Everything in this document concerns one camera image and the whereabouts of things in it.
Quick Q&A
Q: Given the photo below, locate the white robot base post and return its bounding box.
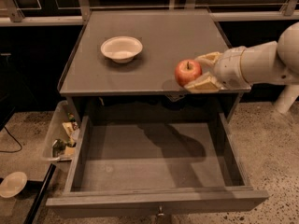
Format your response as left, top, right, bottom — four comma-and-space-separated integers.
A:
274, 85, 299, 114

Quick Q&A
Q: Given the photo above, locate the grey open top drawer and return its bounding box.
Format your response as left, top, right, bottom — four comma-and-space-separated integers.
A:
47, 115, 269, 217

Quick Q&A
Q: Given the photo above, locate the black cable on floor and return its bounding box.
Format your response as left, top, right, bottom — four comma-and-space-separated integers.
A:
0, 125, 24, 154

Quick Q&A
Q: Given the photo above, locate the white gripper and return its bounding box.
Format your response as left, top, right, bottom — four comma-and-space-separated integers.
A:
184, 46, 250, 93

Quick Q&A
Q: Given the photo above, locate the white bowl on counter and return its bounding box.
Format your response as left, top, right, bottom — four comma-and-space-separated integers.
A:
100, 36, 143, 63

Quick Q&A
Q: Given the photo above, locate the white plate on floor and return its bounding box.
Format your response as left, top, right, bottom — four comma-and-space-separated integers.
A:
0, 172, 27, 198

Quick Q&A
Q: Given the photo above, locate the white railing frame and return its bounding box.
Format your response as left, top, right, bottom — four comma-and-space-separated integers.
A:
0, 0, 299, 23

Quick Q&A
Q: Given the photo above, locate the grey cabinet counter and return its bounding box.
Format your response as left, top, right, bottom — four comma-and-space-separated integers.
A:
59, 10, 249, 125

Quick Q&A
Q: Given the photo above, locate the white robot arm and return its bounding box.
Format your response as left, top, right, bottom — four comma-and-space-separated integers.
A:
184, 22, 299, 93

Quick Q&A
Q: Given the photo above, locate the clear plastic bin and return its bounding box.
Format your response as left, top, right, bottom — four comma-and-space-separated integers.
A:
41, 101, 75, 164

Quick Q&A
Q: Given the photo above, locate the metal drawer handle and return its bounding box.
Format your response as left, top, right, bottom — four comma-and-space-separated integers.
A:
157, 205, 164, 217

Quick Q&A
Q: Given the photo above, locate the red apple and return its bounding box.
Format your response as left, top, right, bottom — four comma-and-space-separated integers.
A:
175, 59, 202, 87

